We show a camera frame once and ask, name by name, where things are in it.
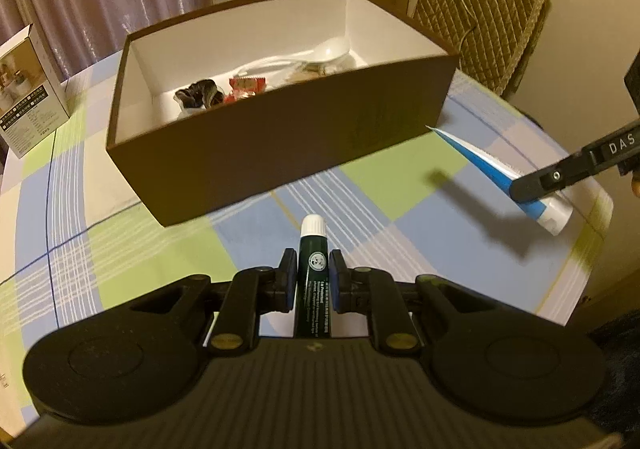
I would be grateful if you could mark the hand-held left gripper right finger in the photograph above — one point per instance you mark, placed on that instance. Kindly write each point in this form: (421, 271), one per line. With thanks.
(339, 284)

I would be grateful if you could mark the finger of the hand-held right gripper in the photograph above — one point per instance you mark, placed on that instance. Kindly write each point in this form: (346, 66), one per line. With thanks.
(550, 176)

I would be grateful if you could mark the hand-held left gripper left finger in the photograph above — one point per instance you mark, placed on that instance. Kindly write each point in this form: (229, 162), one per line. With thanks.
(287, 279)

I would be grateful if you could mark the dark green tube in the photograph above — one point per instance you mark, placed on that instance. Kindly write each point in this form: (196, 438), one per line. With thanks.
(312, 289)

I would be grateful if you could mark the white and blue tube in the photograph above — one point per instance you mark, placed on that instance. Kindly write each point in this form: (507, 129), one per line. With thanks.
(480, 156)

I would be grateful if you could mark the brown cardboard box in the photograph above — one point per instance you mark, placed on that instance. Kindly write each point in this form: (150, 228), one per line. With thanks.
(250, 169)

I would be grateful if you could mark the red snack packet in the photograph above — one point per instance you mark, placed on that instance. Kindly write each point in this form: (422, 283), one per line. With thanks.
(245, 85)

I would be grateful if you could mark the black scrunchie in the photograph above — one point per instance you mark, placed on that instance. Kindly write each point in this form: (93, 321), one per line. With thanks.
(200, 91)

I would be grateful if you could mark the white plastic spoon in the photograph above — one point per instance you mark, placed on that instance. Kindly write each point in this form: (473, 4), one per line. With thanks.
(330, 51)

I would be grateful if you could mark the plaid tablecloth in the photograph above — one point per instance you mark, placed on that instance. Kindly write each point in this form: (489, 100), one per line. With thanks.
(400, 209)

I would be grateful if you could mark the quilted chair cushion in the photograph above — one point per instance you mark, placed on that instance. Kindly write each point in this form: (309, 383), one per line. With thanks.
(490, 14)

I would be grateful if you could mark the dark shaggy rug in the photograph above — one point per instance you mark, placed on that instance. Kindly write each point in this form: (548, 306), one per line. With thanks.
(617, 369)

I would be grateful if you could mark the white product box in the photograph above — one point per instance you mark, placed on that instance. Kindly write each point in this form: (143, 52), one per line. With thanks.
(30, 99)

